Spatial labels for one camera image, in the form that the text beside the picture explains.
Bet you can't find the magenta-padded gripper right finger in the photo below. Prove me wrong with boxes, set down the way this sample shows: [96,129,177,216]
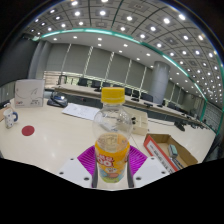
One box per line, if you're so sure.
[126,145,171,189]

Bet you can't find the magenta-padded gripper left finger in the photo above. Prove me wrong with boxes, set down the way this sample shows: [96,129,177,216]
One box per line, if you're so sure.
[56,145,99,189]

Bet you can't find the yellow-capped clear drink bottle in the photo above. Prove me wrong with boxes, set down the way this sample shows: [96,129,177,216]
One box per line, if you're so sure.
[91,86,134,185]

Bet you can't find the open brown box red side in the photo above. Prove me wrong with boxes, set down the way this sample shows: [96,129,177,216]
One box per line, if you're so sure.
[142,133,199,173]

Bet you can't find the small teal block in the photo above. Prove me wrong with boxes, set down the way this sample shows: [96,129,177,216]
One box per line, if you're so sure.
[167,143,180,159]

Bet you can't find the small open beige box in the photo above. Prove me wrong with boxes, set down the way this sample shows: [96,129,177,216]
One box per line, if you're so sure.
[129,109,150,136]

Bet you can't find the white paper sheets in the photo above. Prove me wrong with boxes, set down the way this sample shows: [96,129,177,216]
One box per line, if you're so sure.
[61,102,101,121]

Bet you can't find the flat round red coaster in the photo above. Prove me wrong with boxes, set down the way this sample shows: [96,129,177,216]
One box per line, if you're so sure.
[21,124,36,137]

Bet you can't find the black desk phone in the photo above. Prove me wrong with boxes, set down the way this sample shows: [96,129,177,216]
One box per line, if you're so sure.
[46,92,70,109]

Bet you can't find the long curved conference desk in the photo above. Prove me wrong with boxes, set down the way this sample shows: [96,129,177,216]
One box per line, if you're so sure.
[44,83,208,130]

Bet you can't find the large white cardboard box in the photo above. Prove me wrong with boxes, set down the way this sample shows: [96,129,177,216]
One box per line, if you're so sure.
[13,78,46,109]

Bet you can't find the row of black office chairs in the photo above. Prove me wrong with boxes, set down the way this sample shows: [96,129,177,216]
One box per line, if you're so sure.
[76,76,159,103]

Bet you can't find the round ceiling lights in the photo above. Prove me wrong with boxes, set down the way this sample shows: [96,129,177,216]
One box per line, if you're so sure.
[29,0,224,101]

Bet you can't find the white dotted mug blue handle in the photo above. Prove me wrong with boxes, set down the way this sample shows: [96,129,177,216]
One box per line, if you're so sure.
[2,105,20,130]

